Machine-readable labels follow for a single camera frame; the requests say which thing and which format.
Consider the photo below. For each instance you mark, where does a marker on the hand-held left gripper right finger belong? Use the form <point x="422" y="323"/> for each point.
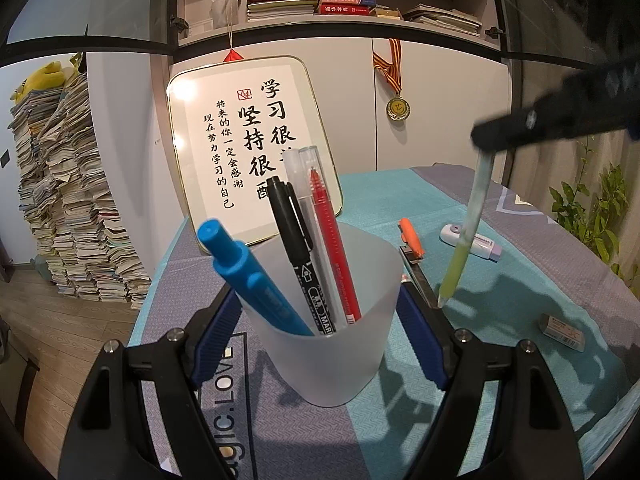
<point x="420" y="330"/>

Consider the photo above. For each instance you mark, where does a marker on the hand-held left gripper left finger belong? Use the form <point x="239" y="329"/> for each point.
<point x="220" y="330"/>

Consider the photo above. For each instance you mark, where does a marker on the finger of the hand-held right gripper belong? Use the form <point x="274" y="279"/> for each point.
<point x="550" y="110"/>

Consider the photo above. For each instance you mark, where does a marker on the blue retractable pen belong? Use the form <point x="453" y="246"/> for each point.
<point x="250" y="280"/>

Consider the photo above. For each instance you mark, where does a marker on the green and white pen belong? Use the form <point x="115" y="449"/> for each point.
<point x="460" y="255"/>

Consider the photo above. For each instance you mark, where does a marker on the translucent plastic cup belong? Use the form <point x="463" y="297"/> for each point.
<point x="325" y="365"/>

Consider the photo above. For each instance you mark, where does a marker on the red gel pen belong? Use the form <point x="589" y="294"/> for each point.
<point x="335" y="250"/>

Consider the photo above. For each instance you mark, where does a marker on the black marker pen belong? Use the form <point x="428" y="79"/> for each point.
<point x="295" y="240"/>

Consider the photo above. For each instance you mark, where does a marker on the clear gel pen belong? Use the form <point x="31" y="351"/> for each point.
<point x="292" y="167"/>

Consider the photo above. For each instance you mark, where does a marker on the orange utility knife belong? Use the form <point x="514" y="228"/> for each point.
<point x="411" y="237"/>

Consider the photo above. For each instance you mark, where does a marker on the black door hinge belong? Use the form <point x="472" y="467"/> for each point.
<point x="178" y="23"/>
<point x="493" y="31"/>

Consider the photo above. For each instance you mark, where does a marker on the white bookshelf cabinet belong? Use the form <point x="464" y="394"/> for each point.
<point x="450" y="110"/>

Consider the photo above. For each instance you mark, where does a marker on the white purple correction tape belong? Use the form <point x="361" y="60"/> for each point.
<point x="482" y="246"/>

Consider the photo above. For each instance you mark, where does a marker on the glass cabinet door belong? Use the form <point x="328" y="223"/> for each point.
<point x="100" y="0"/>
<point x="550" y="0"/>

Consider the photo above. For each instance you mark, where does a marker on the green leafy plant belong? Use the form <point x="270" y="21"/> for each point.
<point x="600" y="220"/>

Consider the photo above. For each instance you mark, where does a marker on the white eraser with sleeve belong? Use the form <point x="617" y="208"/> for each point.
<point x="562" y="332"/>

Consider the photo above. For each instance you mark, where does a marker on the gold medal with striped ribbon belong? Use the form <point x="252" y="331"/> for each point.
<point x="398" y="108"/>

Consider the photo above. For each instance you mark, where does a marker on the tall pile of paper books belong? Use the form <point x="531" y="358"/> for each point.
<point x="75" y="210"/>

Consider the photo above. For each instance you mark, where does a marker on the small flat book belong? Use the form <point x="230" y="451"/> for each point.
<point x="386" y="13"/>

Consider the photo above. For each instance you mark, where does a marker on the dark wooden chair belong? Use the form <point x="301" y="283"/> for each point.
<point x="27" y="390"/>

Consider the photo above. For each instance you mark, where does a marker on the red hardcover books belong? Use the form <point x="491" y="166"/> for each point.
<point x="345" y="6"/>

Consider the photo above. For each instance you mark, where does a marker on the gold framed calligraphy sign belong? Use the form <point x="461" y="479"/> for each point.
<point x="225" y="85"/>

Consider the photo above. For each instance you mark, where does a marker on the stack of thin booklets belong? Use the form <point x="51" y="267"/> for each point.
<point x="280" y="5"/>

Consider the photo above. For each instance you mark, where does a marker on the yellow plush toy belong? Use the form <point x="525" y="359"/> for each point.
<point x="47" y="77"/>

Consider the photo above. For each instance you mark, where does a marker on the white pen holder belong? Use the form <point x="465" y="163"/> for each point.
<point x="227" y="12"/>

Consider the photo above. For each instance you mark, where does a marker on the black wall switch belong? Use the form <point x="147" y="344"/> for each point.
<point x="4" y="158"/>

